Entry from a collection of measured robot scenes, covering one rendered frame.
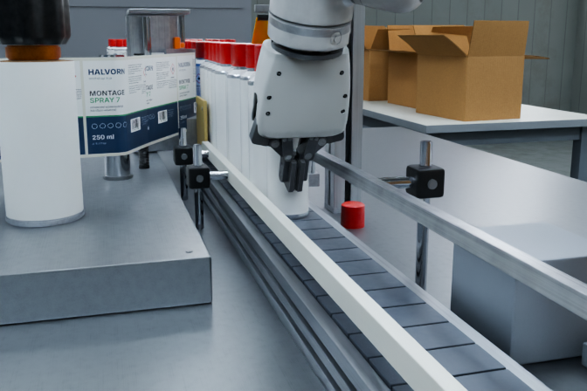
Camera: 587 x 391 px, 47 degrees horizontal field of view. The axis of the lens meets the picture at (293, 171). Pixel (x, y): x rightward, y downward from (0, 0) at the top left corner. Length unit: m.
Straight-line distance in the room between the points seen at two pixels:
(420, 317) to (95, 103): 0.64
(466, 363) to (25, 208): 0.53
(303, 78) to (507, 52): 2.05
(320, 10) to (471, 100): 2.00
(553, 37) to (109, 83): 7.02
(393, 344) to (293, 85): 0.34
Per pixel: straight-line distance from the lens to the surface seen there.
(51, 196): 0.81
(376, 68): 3.38
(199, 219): 0.94
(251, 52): 0.93
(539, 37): 7.72
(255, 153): 0.84
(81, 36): 6.18
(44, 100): 0.80
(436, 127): 2.49
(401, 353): 0.42
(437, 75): 2.75
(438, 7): 7.08
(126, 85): 1.05
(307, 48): 0.66
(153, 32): 1.32
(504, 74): 2.70
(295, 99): 0.70
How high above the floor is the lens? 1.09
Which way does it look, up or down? 11 degrees down
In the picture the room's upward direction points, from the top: straight up
